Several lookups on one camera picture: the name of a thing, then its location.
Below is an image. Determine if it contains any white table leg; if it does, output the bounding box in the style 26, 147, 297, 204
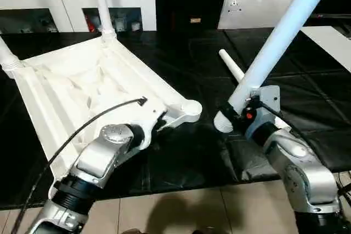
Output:
92, 0, 117, 43
218, 49, 293, 134
213, 0, 341, 134
0, 36, 24, 72

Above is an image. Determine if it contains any white plastic table top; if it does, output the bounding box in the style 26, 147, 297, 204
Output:
1, 36, 203, 182

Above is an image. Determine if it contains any white chair back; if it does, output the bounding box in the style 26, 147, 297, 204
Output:
217, 0, 295, 30

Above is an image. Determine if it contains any white jar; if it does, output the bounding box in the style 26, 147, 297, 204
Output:
114, 16, 126, 31

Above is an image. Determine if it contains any dark robot right foot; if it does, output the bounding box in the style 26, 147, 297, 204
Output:
193, 227, 217, 234

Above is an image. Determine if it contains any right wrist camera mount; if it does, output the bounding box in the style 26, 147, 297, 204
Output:
245, 84, 282, 141

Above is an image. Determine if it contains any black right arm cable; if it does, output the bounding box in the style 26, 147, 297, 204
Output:
260, 102, 351, 234

